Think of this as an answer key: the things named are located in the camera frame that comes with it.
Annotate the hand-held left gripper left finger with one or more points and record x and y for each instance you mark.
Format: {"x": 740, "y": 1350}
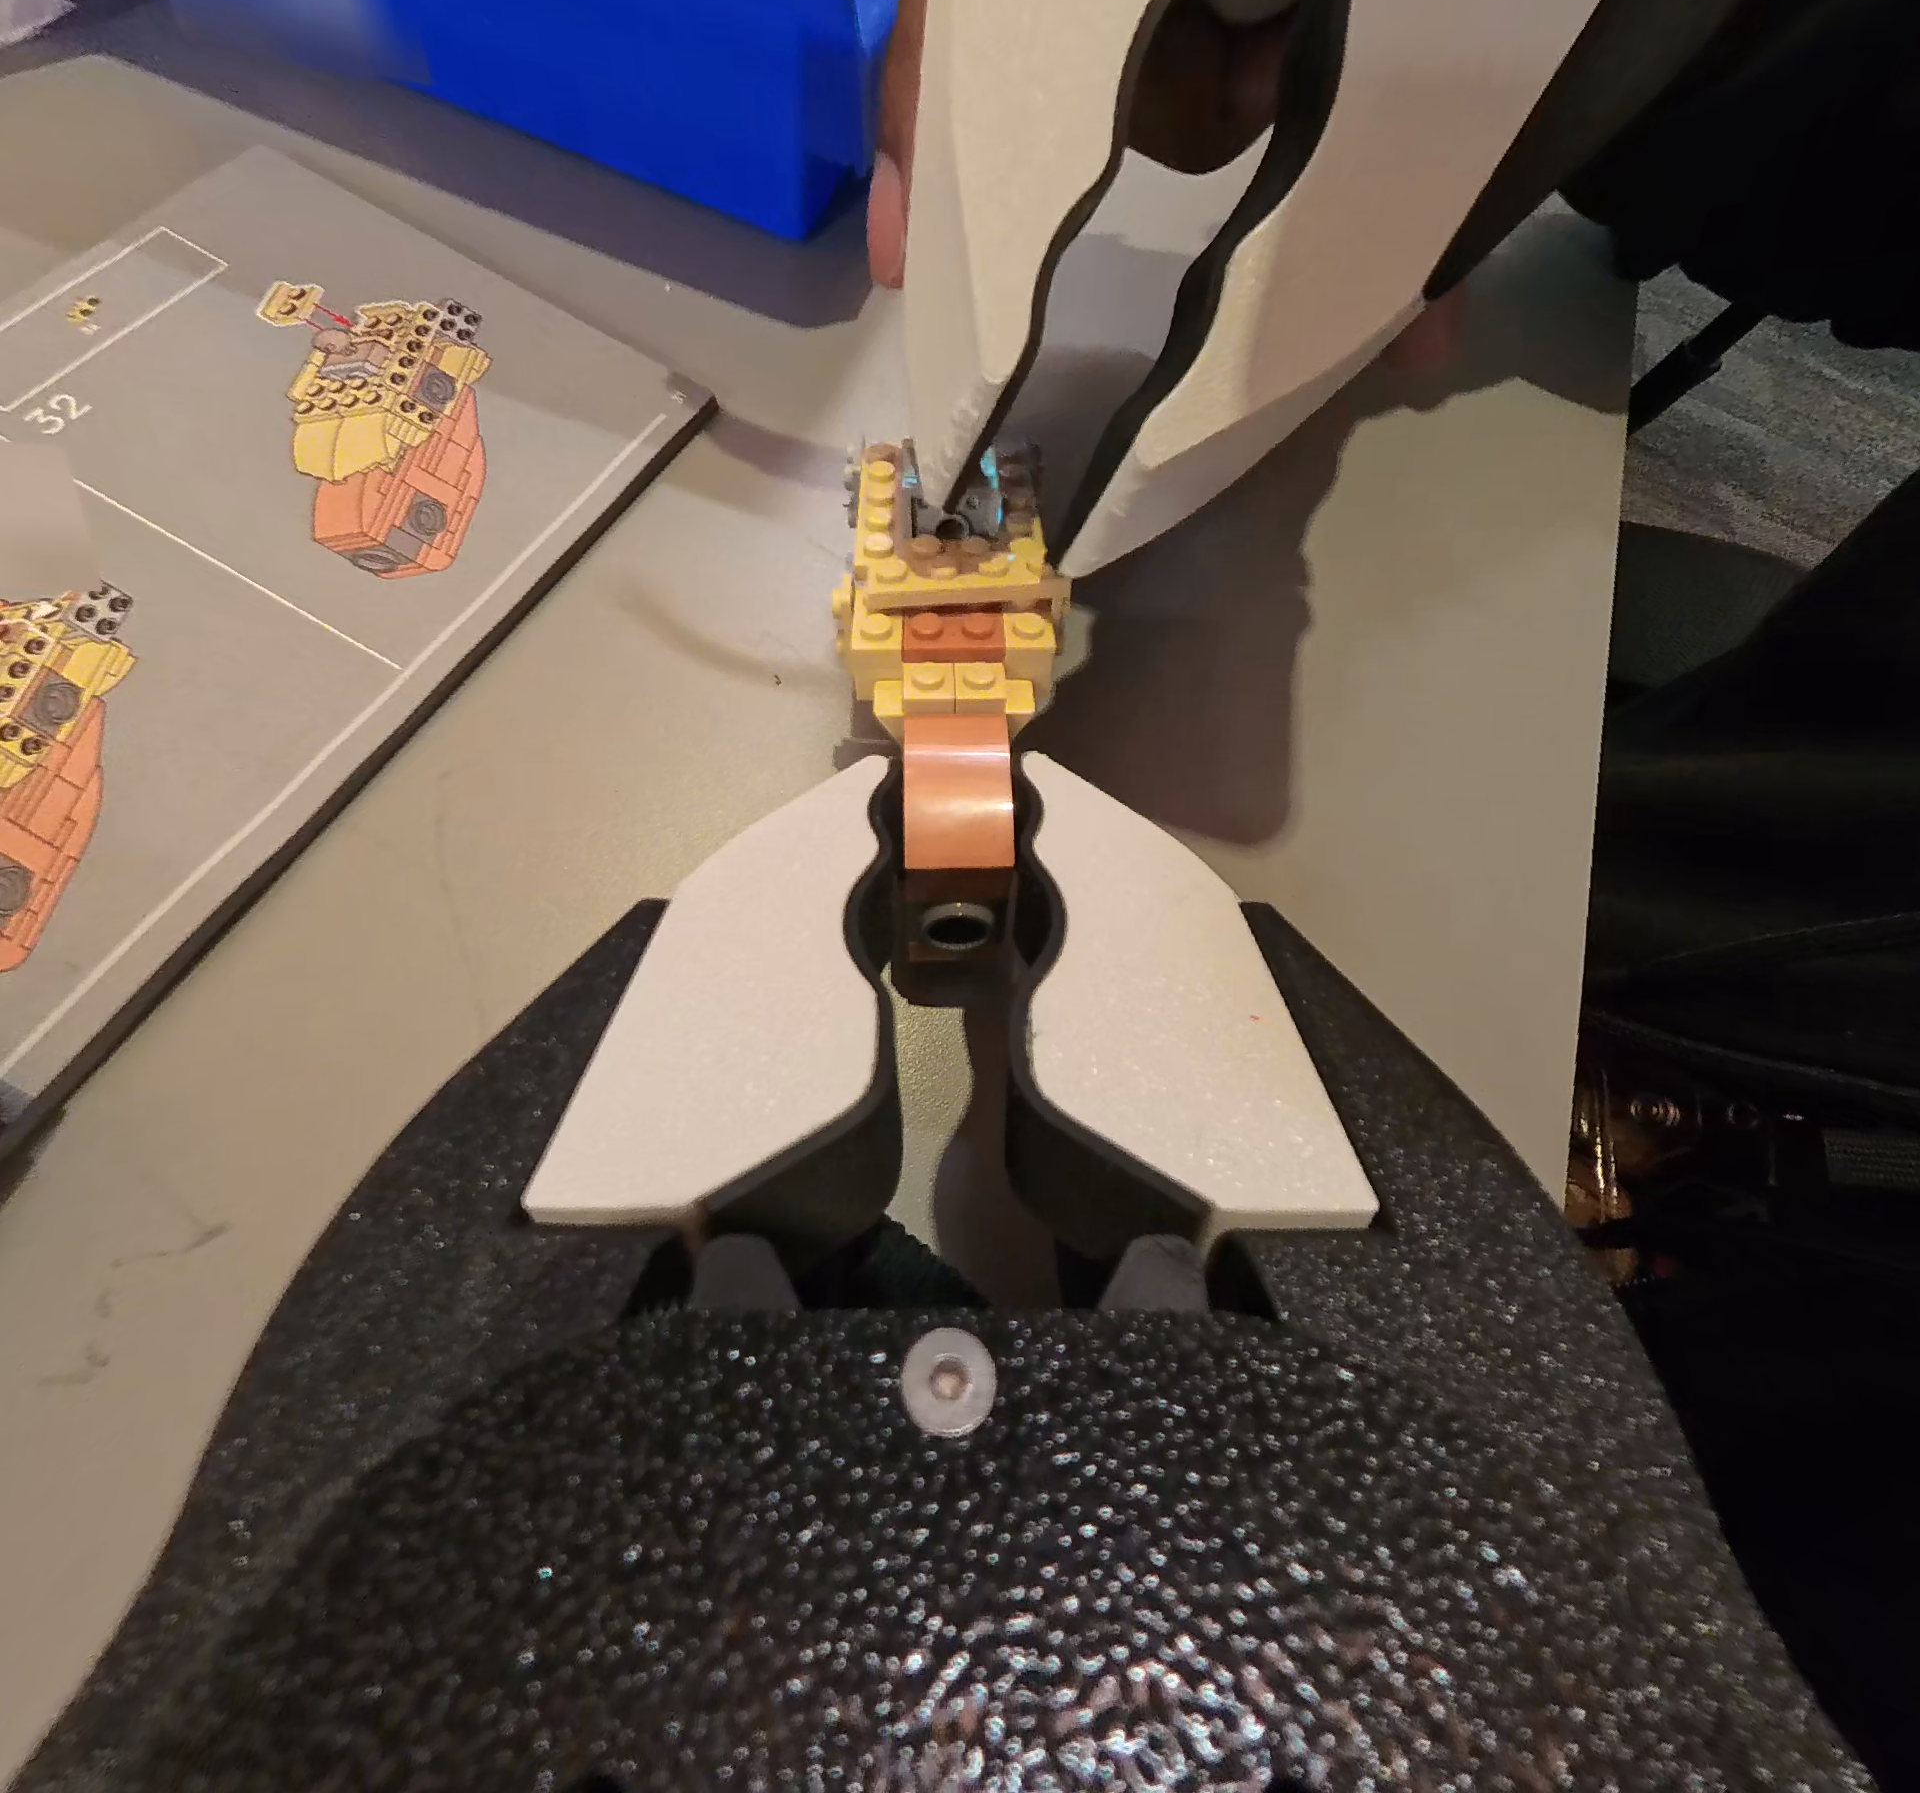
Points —
{"x": 719, "y": 1058}

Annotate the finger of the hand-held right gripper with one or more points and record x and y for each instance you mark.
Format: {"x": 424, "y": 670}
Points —
{"x": 1021, "y": 99}
{"x": 1396, "y": 144}

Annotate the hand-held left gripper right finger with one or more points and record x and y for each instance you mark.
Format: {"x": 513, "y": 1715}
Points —
{"x": 1199, "y": 1058}

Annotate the blue storage bin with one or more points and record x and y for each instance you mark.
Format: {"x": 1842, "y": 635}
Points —
{"x": 631, "y": 38}

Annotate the tan and brown brick model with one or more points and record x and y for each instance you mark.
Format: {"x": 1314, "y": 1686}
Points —
{"x": 952, "y": 639}

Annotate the grey instruction booklet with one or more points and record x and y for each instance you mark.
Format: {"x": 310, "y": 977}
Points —
{"x": 226, "y": 592}

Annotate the grey desk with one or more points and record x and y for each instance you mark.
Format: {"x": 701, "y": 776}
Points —
{"x": 524, "y": 924}

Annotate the person's right hand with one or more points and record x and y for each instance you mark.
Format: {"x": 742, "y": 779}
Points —
{"x": 1216, "y": 99}

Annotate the person's dark clothing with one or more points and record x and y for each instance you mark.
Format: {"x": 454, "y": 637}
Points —
{"x": 1771, "y": 99}

